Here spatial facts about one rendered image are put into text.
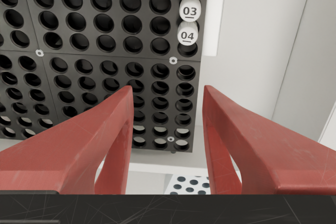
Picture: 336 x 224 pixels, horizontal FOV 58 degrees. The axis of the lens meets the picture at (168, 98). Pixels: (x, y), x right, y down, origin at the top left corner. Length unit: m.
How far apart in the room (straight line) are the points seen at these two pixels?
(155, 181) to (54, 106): 0.31
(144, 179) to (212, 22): 0.34
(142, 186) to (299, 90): 0.35
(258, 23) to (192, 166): 0.14
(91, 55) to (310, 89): 0.16
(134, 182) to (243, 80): 0.31
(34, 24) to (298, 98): 0.20
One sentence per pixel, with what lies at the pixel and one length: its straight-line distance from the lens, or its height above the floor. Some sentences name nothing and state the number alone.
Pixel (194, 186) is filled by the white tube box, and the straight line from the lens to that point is 0.46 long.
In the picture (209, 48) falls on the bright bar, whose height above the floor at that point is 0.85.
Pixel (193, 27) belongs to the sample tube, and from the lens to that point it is 0.18.
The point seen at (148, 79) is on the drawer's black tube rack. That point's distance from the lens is 0.22.
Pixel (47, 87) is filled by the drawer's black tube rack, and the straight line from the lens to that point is 0.24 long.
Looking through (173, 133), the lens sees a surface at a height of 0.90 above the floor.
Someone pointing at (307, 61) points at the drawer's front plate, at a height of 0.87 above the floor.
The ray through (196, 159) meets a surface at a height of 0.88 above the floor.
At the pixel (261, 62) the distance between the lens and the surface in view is 0.29.
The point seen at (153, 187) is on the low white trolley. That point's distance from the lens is 0.54.
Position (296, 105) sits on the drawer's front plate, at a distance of 0.26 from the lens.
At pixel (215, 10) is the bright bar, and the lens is 0.25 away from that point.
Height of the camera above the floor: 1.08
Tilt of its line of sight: 53 degrees down
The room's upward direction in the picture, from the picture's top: 172 degrees counter-clockwise
